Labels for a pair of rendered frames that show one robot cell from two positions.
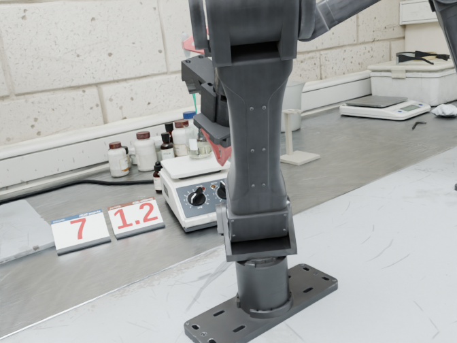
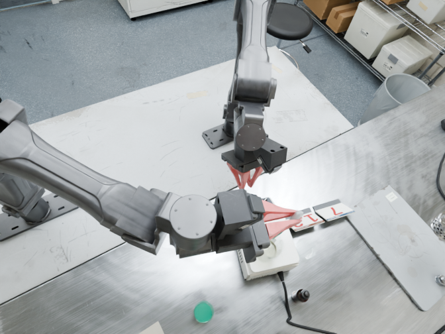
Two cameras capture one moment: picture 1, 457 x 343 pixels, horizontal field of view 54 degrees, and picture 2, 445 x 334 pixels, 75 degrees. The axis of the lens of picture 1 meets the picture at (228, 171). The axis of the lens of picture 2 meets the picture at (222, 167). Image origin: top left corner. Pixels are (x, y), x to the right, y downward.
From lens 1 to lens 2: 115 cm
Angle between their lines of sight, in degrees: 104
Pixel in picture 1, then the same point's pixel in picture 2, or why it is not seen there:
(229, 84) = not seen: hidden behind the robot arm
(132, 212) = (306, 221)
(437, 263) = (154, 138)
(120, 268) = (297, 174)
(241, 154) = not seen: hidden behind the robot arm
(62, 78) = not seen: outside the picture
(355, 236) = (176, 168)
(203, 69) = (268, 142)
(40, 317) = (319, 148)
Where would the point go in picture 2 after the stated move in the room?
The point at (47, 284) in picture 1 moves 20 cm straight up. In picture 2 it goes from (328, 171) to (361, 132)
